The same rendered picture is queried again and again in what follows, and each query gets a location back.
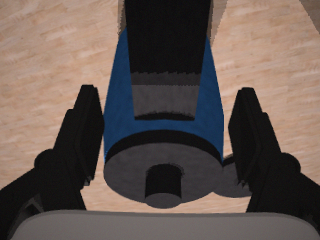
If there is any black round base with center stud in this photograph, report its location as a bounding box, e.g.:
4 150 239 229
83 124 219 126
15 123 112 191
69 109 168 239
213 156 252 198

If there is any blue kettle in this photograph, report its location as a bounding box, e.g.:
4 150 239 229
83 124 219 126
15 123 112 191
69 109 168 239
103 0 224 209

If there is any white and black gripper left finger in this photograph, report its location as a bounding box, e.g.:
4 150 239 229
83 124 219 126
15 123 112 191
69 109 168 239
0 84 105 240

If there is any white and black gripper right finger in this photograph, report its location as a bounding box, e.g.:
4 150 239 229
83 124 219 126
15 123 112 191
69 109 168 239
228 87 320 236

